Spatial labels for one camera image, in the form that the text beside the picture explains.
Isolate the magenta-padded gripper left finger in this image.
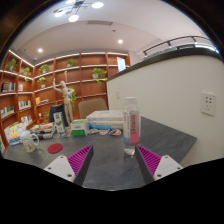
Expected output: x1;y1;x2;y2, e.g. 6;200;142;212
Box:
43;144;95;187

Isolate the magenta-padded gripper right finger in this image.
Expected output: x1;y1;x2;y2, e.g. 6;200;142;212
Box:
134;144;184;186

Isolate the clear plastic water bottle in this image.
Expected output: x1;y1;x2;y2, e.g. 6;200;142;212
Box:
122;96;142;157

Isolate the flat round red coaster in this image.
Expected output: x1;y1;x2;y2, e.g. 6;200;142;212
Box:
47;142;64;155

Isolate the small green white box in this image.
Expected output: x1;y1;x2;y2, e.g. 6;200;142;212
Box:
70;119;89;137

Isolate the dark magazine stack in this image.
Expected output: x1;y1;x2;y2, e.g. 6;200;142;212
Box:
29;122;56;140

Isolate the yellow striped cartoon mug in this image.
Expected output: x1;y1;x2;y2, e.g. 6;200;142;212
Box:
19;130;40;154

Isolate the blue book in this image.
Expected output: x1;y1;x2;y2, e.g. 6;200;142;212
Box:
88;124;124;131

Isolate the dark blue chair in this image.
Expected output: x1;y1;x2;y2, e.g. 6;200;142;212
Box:
49;103;70;128

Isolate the colourful book stack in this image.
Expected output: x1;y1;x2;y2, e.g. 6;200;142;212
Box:
3;121;26;147

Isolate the thick white book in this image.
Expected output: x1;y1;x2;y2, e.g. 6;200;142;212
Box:
85;110;125;122

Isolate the tan chair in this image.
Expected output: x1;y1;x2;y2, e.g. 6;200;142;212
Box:
77;98;109;120

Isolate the wooden artist mannequin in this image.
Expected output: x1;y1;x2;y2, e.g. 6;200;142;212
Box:
52;77;76;127

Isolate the wooden shelf unit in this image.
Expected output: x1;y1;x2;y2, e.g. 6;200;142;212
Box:
0;49;132;158

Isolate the ceiling air vent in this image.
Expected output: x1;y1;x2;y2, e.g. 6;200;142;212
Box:
87;19;114;27

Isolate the branched ceiling lamp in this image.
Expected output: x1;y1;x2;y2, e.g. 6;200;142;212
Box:
52;0;105;23

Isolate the black overhead rail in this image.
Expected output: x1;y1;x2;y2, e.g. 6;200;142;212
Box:
142;34;214;57

